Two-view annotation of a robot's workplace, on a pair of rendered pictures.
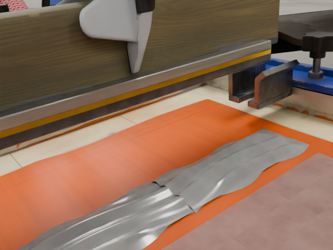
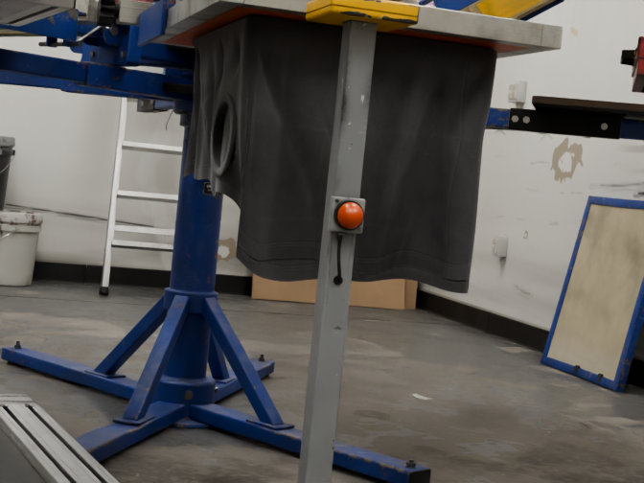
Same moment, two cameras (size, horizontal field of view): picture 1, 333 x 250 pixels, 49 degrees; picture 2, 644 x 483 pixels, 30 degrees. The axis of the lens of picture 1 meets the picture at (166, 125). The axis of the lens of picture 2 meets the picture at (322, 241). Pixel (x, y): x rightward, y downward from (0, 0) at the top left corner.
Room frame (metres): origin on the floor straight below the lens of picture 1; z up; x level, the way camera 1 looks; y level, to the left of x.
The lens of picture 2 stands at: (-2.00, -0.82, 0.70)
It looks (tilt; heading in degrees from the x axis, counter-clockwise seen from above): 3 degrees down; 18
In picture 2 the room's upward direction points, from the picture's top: 6 degrees clockwise
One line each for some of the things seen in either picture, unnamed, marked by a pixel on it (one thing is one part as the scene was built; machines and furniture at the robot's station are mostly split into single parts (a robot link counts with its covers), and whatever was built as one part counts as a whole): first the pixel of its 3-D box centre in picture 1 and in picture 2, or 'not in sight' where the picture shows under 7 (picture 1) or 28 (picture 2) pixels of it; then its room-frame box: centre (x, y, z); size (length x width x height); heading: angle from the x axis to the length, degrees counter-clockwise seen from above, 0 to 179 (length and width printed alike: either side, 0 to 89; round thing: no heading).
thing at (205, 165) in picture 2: not in sight; (230, 120); (0.03, 0.04, 0.79); 0.46 x 0.09 x 0.33; 35
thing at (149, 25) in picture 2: not in sight; (161, 25); (0.22, 0.29, 0.98); 0.30 x 0.05 x 0.07; 35
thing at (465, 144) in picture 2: not in sight; (363, 160); (-0.05, -0.25, 0.74); 0.45 x 0.03 x 0.43; 125
